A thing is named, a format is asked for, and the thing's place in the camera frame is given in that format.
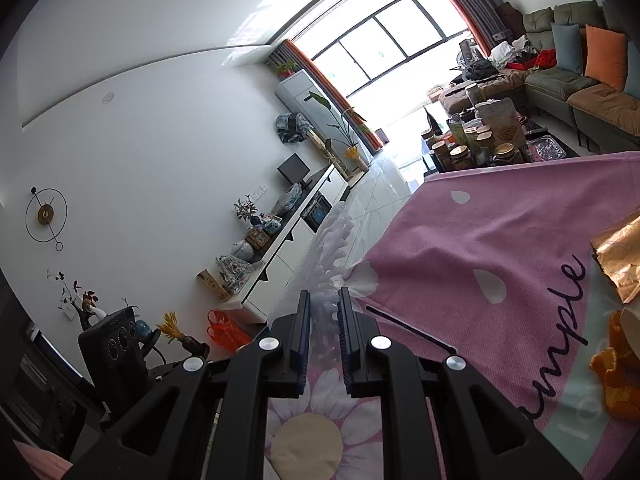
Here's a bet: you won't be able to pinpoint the red plastic basket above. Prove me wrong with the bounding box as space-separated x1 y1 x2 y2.
207 309 251 353

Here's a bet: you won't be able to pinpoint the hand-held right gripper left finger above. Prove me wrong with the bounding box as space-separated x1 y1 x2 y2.
62 289 313 480

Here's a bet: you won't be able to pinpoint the vase with red branches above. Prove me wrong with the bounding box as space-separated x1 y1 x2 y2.
47 269 107 332

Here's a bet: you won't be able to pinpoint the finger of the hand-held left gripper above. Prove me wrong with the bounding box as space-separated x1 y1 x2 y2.
145 364 188 382

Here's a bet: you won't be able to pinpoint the dark cabinet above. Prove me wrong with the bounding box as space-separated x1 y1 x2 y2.
0 327 108 453

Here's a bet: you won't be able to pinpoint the tall leafy houseplant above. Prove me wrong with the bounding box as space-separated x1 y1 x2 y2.
307 91 367 161

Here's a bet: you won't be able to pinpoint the white low cabinet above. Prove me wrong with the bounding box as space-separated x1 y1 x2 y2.
241 164 351 326

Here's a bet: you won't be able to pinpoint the clear plastic bag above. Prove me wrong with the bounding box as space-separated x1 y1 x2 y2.
272 184 303 216

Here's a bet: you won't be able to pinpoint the green sectional sofa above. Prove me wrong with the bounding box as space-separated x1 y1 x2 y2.
440 0 640 153

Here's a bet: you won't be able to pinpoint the brown box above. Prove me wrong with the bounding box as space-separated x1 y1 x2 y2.
496 2 522 34

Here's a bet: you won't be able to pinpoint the dark coffee table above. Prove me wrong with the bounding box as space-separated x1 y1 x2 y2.
422 119 581 177

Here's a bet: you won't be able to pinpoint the orange cushion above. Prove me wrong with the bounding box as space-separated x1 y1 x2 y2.
584 25 629 92

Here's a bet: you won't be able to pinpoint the golden wheat bouquet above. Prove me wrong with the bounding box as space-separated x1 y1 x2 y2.
157 311 182 344

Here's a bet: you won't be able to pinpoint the wooden box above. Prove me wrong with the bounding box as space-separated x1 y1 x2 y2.
245 227 274 252

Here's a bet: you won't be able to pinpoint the cardboard box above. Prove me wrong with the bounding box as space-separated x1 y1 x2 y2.
196 268 233 303

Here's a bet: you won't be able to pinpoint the black monitor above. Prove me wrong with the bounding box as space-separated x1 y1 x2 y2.
277 154 311 187

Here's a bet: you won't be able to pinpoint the orange peel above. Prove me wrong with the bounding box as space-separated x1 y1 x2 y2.
589 309 640 421

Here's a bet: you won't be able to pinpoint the white standing air conditioner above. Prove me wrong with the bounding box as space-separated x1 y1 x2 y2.
274 71 361 161

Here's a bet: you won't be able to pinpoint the brown patterned paper bag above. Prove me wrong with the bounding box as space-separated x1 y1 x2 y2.
475 97 527 149

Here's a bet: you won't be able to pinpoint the cluster of jars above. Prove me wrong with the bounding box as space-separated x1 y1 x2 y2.
420 82 531 171

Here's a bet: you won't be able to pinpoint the small blue cushion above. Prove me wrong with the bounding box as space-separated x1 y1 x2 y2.
550 22 584 76

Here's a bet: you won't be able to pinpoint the silver tray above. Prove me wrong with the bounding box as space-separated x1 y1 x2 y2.
525 135 567 162

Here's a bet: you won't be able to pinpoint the pink printed tablecloth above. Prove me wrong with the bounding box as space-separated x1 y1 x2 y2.
265 150 640 480

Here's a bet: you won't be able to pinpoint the blue patterned cloth bag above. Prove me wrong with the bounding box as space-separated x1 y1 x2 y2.
276 111 312 145

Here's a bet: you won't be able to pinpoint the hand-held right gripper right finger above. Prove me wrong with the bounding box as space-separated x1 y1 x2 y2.
337 286 583 480

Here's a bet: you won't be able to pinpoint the pile of light clothes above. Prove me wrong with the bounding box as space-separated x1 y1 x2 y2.
487 35 538 68

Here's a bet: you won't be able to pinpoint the large blue cushion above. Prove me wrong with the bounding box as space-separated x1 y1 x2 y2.
624 41 640 102

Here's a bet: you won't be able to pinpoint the black bag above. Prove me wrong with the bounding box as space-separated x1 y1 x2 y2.
465 59 496 81

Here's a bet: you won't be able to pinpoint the dark framed window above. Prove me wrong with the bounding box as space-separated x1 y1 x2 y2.
292 0 473 111

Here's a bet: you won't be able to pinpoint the bag of wrapped packets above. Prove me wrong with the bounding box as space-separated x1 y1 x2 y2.
216 255 255 293

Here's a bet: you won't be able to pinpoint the gold foil wrapper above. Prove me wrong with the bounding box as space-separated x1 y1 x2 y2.
590 212 640 306

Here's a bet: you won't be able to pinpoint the small plant in vase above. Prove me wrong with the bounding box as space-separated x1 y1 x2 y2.
234 199 261 227

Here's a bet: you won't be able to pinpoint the person's left forearm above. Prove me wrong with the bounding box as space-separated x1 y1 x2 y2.
12 439 73 480

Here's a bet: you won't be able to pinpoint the wooden rack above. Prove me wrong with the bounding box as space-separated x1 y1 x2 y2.
305 127 369 186

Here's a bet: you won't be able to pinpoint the grey orange curtain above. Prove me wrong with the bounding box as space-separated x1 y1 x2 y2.
270 40 386 153
417 0 501 56

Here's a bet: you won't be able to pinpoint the round wall clock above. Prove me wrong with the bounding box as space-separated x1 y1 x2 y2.
26 187 69 252

